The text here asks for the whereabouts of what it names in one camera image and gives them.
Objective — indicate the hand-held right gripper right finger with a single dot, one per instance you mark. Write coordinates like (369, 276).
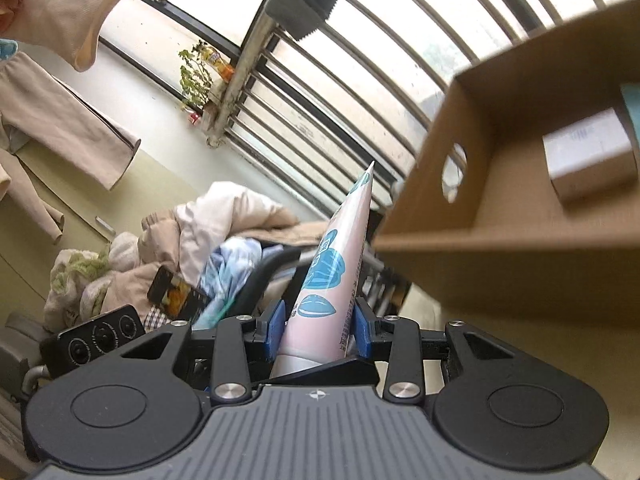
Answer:
(362, 330)

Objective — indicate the brown cardboard box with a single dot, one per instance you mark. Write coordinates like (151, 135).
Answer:
(500, 260)

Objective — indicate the light blue garment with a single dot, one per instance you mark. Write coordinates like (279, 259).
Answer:
(230, 260)

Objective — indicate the green and white towel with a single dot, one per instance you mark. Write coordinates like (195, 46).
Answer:
(75, 272)

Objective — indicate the beige hanging garment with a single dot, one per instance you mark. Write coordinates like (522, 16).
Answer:
(50, 110)

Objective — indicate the metal window grille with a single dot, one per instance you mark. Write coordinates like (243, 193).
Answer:
(250, 55)

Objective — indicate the potted green plant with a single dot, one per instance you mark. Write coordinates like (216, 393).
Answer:
(195, 77)

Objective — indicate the black snack packet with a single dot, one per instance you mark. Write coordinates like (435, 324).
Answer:
(177, 296)

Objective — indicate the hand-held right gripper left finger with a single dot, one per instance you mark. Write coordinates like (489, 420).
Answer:
(276, 330)

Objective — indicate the bottle with orange label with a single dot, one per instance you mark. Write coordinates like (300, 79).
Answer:
(220, 62)

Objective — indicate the small white box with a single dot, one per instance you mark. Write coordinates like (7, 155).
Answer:
(590, 155)

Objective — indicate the black clamp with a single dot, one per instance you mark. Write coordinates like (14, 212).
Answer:
(300, 0)

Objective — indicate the pale pink padded jacket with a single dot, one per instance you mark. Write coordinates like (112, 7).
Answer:
(215, 210)

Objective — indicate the checked cloth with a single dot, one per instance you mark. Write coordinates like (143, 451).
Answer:
(156, 320)

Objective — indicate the beige hanging sleeve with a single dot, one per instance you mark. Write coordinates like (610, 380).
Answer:
(70, 5)

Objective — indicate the white tube with blue print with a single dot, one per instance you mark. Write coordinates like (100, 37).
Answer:
(335, 260)

